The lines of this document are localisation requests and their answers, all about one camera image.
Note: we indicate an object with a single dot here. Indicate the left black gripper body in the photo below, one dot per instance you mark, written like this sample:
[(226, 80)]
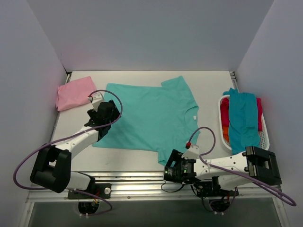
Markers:
[(113, 109)]

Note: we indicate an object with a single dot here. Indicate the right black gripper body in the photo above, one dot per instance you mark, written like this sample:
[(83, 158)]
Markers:
[(171, 165)]

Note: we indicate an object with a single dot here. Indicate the mint green t-shirt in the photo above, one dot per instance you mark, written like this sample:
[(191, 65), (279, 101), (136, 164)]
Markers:
[(157, 119)]

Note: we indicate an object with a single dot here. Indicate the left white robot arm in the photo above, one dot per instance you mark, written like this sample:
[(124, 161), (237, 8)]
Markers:
[(52, 168)]

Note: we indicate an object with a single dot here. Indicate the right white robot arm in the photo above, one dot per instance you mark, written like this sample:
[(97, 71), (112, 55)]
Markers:
[(252, 165)]

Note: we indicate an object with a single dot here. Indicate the folded pink t-shirt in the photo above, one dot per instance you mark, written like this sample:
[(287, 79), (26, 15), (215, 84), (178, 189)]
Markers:
[(74, 93)]

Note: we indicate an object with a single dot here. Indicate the orange t-shirt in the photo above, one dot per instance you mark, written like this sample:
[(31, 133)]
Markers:
[(226, 133)]

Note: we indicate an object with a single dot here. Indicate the red t-shirt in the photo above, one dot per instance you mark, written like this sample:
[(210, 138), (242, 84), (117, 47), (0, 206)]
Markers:
[(224, 110)]

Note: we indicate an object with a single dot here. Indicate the teal blue t-shirt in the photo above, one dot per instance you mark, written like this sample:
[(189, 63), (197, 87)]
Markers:
[(243, 121)]

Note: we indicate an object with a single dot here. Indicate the white laundry basket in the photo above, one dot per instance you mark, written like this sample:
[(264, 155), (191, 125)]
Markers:
[(263, 134)]

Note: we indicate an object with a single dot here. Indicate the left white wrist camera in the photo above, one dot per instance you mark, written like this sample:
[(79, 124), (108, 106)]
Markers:
[(96, 99)]

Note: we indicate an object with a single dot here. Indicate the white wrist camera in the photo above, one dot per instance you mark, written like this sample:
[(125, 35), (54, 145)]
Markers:
[(96, 99), (192, 151)]

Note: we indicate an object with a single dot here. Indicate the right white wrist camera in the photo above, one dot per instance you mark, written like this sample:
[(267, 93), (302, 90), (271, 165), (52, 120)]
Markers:
[(192, 151)]

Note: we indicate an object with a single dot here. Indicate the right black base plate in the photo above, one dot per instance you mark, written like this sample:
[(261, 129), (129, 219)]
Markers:
[(210, 189)]

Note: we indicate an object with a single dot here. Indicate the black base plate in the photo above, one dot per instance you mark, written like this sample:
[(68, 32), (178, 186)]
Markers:
[(210, 189), (102, 190)]

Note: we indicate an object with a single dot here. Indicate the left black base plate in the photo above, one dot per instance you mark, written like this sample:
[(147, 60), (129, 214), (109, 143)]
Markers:
[(102, 190)]

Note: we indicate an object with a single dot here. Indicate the aluminium rail frame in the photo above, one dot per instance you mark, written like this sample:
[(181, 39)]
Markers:
[(136, 175)]

